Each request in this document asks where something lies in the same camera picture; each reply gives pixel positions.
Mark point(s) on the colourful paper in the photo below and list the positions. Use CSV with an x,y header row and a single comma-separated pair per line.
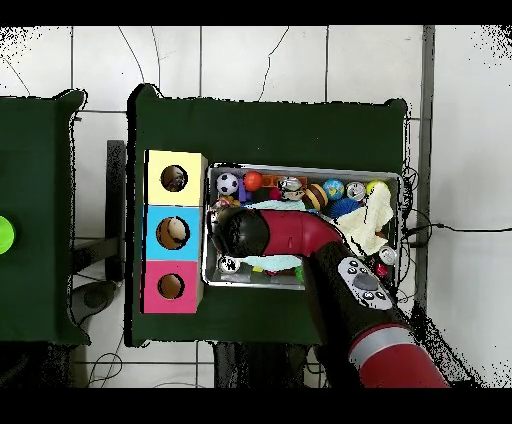
x,y
220,203
176,182

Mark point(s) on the light blue muslin cloth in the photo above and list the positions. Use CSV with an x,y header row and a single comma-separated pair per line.
x,y
276,262

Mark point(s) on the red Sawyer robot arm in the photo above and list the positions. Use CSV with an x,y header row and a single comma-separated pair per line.
x,y
300,232

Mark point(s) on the shallow metal mesh bin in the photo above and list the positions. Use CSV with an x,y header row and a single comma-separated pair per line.
x,y
312,170

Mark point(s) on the wooden box with three holes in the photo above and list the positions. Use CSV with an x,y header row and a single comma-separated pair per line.
x,y
160,240

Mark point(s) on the orange ball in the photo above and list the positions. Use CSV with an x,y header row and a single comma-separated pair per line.
x,y
252,180

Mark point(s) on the black and white soccer ball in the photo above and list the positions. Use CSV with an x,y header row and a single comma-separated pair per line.
x,y
227,184

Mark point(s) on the crushed silver can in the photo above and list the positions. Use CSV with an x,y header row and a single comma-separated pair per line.
x,y
290,188

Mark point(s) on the toy hamburger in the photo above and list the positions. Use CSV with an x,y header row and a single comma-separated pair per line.
x,y
316,196

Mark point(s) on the globe print ball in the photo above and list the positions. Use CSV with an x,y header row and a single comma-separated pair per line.
x,y
333,188

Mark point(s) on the dark green tablecloth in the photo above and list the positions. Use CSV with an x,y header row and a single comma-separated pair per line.
x,y
36,132
280,132

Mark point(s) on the dark blue spiky ball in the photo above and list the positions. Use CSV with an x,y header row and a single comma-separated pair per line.
x,y
342,207

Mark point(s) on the cream muslin cloth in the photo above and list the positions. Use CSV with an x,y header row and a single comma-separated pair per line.
x,y
368,228

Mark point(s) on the yellow ball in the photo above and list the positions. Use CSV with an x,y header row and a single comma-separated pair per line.
x,y
374,184

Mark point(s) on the green plastic cup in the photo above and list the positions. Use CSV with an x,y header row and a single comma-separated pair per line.
x,y
6,235

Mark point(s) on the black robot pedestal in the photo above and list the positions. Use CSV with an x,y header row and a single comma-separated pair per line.
x,y
260,364

